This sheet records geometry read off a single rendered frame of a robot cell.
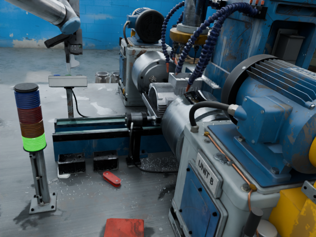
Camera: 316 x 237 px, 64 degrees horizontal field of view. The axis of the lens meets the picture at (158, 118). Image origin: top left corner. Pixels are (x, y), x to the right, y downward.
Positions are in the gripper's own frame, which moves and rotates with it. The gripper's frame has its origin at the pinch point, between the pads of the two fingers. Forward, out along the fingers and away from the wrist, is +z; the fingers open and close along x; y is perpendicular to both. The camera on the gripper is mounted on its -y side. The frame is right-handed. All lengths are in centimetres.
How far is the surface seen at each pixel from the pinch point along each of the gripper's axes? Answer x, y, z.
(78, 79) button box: -3.4, 4.7, 4.1
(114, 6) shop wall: 482, 88, -202
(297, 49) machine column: -47, 89, -4
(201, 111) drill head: -58, 41, 18
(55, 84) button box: -3.4, -5.7, 6.2
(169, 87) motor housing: -25.5, 41.9, 9.1
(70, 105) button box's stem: 2.6, 0.1, 16.2
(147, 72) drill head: -3.6, 38.0, 0.7
